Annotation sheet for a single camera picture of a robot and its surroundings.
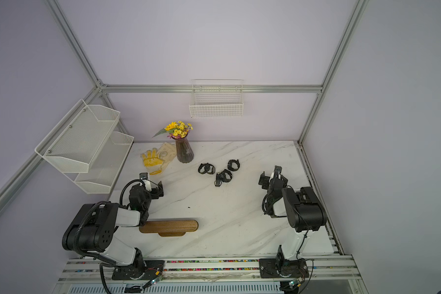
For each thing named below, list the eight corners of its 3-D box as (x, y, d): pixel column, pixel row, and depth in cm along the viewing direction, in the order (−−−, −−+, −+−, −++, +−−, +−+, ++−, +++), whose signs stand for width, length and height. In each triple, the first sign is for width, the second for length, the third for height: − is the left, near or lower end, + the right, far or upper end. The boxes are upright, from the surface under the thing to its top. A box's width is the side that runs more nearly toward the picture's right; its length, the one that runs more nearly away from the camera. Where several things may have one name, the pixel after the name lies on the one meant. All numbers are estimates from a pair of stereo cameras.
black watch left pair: (198, 174, 106) (197, 171, 104) (199, 166, 110) (198, 163, 108) (215, 174, 106) (214, 171, 104) (215, 166, 110) (215, 163, 108)
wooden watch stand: (146, 237, 84) (138, 231, 77) (148, 227, 87) (142, 220, 80) (198, 237, 84) (195, 231, 77) (199, 227, 87) (196, 220, 80)
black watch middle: (218, 188, 101) (218, 185, 98) (211, 181, 104) (211, 177, 101) (233, 178, 105) (233, 175, 102) (226, 171, 108) (226, 167, 105)
